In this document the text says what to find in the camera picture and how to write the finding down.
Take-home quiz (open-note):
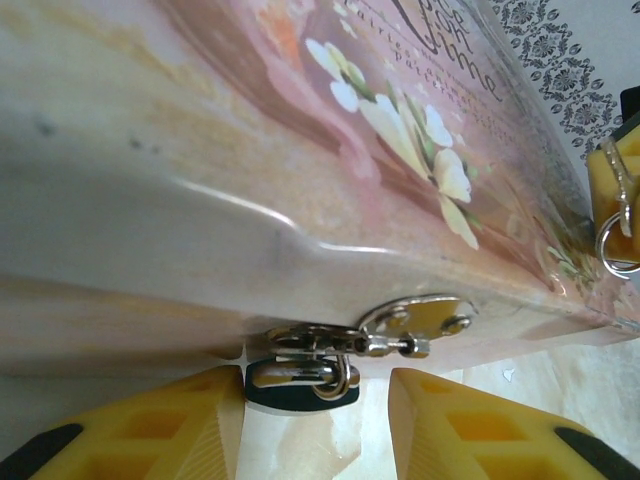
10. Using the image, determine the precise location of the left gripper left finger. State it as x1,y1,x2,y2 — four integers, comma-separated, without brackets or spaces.
0,364,249,480

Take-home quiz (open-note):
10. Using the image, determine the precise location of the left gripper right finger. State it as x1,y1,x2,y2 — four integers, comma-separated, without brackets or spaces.
389,367,640,480

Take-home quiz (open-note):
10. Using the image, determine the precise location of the pink fairy print tin box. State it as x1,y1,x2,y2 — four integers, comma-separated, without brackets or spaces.
0,0,640,374

